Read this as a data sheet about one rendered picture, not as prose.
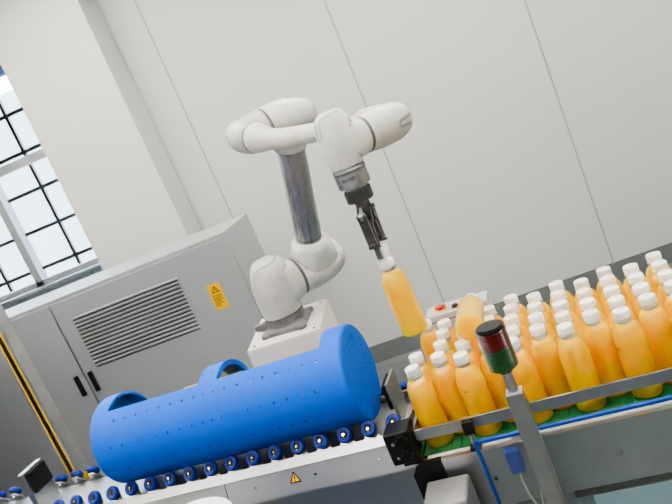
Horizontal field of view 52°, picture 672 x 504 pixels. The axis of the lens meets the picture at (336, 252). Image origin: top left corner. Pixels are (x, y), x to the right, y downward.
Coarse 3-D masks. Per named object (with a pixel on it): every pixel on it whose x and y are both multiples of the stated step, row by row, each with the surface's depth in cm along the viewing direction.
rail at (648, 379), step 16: (608, 384) 159; (624, 384) 158; (640, 384) 157; (544, 400) 164; (560, 400) 163; (576, 400) 162; (480, 416) 169; (496, 416) 168; (512, 416) 167; (416, 432) 174; (432, 432) 173; (448, 432) 172
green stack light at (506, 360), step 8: (496, 352) 143; (504, 352) 143; (512, 352) 144; (488, 360) 145; (496, 360) 144; (504, 360) 144; (512, 360) 144; (496, 368) 145; (504, 368) 144; (512, 368) 144
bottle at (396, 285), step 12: (384, 276) 185; (396, 276) 184; (384, 288) 186; (396, 288) 184; (408, 288) 185; (396, 300) 185; (408, 300) 185; (396, 312) 186; (408, 312) 185; (420, 312) 187; (408, 324) 186; (420, 324) 186; (408, 336) 187
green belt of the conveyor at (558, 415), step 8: (664, 384) 174; (664, 392) 161; (608, 400) 167; (616, 400) 166; (624, 400) 164; (632, 400) 163; (640, 400) 162; (576, 408) 170; (608, 408) 164; (552, 416) 170; (560, 416) 169; (568, 416) 168; (576, 416) 166; (504, 424) 176; (512, 424) 174; (504, 432) 172; (424, 440) 184; (456, 440) 178; (464, 440) 176; (424, 448) 181; (432, 448) 179; (440, 448) 177; (448, 448) 176; (456, 448) 174; (424, 456) 177; (416, 464) 178
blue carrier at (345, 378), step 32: (320, 352) 188; (352, 352) 194; (224, 384) 198; (256, 384) 193; (288, 384) 189; (320, 384) 185; (352, 384) 186; (96, 416) 214; (128, 416) 208; (160, 416) 203; (192, 416) 199; (224, 416) 195; (256, 416) 192; (288, 416) 190; (320, 416) 188; (352, 416) 187; (96, 448) 210; (128, 448) 206; (160, 448) 203; (192, 448) 201; (224, 448) 200; (256, 448) 201; (128, 480) 216
